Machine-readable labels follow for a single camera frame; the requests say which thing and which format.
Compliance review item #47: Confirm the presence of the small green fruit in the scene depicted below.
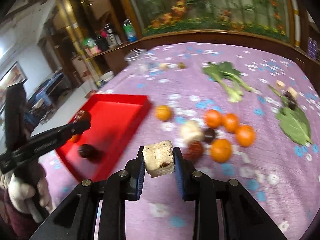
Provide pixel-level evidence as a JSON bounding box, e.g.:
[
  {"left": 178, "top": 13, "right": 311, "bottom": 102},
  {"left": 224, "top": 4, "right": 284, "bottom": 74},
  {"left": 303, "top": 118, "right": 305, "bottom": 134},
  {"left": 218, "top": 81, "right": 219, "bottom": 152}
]
[{"left": 177, "top": 62, "right": 186, "bottom": 69}]

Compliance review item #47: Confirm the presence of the wooden cabinet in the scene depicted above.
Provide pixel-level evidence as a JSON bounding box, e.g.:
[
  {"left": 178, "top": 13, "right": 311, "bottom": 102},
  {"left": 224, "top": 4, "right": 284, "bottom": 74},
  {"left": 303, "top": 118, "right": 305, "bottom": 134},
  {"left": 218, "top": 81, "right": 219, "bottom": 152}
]
[{"left": 90, "top": 30, "right": 319, "bottom": 92}]

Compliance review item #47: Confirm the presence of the framed wall painting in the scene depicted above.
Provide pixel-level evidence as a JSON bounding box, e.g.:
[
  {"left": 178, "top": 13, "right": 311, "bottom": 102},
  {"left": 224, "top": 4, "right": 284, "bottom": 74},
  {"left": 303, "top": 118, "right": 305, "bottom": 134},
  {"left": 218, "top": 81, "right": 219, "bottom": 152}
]
[{"left": 0, "top": 62, "right": 27, "bottom": 112}]

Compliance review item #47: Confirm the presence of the dark table with cloth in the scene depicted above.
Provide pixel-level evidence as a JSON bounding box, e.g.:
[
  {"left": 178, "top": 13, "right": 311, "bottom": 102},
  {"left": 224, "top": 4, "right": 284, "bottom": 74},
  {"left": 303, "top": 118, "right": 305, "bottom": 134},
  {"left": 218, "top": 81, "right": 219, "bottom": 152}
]
[{"left": 27, "top": 72, "right": 71, "bottom": 109}]

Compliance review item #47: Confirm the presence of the black coffee maker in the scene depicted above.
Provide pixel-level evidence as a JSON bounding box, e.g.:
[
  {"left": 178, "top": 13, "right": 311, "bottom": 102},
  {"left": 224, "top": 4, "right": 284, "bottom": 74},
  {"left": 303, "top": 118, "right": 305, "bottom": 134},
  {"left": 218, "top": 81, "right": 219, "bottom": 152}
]
[{"left": 104, "top": 23, "right": 121, "bottom": 48}]

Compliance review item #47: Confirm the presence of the red tray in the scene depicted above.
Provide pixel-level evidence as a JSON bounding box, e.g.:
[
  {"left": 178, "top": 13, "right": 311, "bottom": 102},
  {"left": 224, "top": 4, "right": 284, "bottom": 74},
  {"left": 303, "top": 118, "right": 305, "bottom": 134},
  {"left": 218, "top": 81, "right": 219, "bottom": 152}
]
[{"left": 55, "top": 94, "right": 152, "bottom": 182}]

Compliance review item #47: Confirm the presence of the water bottle green label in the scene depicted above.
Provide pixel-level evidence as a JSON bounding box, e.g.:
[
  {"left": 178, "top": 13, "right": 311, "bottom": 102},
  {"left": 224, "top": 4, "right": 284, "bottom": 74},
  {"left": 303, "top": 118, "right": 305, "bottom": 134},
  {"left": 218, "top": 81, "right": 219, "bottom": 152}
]
[{"left": 123, "top": 19, "right": 137, "bottom": 42}]

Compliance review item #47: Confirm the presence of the large green leaf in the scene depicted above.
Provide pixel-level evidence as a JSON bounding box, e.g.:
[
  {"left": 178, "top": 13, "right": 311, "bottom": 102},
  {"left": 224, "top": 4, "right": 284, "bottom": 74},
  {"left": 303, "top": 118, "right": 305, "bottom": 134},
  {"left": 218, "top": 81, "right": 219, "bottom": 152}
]
[{"left": 267, "top": 85, "right": 313, "bottom": 145}]

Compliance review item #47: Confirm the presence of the clear plastic cup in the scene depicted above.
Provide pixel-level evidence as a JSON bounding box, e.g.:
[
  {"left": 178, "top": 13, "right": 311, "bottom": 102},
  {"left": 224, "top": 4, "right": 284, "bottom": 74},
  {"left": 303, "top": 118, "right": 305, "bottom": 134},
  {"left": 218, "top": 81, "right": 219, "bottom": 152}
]
[{"left": 124, "top": 49, "right": 149, "bottom": 76}]

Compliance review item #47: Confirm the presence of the dark round passion fruit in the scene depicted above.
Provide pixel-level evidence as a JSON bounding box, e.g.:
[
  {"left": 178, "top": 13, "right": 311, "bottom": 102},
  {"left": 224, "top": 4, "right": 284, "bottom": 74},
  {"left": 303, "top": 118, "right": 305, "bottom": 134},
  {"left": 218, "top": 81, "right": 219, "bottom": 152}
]
[{"left": 203, "top": 128, "right": 216, "bottom": 144}]

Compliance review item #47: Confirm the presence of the brown date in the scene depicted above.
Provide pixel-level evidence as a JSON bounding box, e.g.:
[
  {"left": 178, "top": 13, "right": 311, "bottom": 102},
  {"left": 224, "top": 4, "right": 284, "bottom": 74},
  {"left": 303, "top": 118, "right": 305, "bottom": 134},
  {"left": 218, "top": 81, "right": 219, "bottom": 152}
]
[
  {"left": 73, "top": 110, "right": 92, "bottom": 123},
  {"left": 183, "top": 141, "right": 204, "bottom": 163}
]

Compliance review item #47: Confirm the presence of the dark red date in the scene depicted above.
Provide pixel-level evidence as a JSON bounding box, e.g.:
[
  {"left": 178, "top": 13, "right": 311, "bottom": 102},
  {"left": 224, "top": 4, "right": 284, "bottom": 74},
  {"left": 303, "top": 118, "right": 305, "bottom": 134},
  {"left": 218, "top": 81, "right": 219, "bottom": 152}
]
[{"left": 78, "top": 144, "right": 102, "bottom": 162}]

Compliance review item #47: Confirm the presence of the pale sugarcane chunk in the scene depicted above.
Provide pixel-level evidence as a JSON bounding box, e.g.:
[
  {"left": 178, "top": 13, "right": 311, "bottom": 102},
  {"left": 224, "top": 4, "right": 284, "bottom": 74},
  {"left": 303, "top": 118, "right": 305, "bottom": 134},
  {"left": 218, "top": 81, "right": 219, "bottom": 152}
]
[
  {"left": 158, "top": 63, "right": 168, "bottom": 71},
  {"left": 180, "top": 120, "right": 204, "bottom": 144},
  {"left": 143, "top": 140, "right": 175, "bottom": 178}
]

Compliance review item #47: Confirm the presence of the left gloved hand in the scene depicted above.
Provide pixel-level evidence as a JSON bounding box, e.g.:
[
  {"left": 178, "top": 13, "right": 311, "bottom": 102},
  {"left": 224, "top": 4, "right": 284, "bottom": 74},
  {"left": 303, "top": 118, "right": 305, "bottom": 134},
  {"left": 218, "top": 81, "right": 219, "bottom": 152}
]
[{"left": 1, "top": 164, "right": 53, "bottom": 223}]

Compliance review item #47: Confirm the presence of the small orange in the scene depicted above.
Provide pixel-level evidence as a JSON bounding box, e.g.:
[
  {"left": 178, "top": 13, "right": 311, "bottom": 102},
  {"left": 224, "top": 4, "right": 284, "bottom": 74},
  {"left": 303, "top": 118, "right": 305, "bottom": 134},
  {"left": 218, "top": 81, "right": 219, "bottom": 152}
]
[{"left": 70, "top": 134, "right": 81, "bottom": 144}]

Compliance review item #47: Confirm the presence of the green bok choy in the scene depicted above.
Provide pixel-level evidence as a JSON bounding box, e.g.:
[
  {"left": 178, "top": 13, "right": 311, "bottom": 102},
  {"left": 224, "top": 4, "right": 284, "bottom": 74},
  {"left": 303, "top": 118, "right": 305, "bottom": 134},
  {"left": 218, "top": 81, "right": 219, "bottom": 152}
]
[{"left": 202, "top": 61, "right": 254, "bottom": 103}]

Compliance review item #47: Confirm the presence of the purple floral tablecloth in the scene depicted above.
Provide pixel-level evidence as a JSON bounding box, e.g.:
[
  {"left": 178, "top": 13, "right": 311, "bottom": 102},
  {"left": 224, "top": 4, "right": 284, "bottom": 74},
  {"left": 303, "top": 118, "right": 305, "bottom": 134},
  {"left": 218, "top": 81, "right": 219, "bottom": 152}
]
[{"left": 42, "top": 42, "right": 319, "bottom": 239}]

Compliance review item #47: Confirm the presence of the dark fruit on leaf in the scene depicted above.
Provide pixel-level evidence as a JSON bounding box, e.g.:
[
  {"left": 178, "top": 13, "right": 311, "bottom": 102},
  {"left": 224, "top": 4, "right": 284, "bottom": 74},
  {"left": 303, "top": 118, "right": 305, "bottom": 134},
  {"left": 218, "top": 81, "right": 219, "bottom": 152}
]
[{"left": 285, "top": 91, "right": 297, "bottom": 111}]

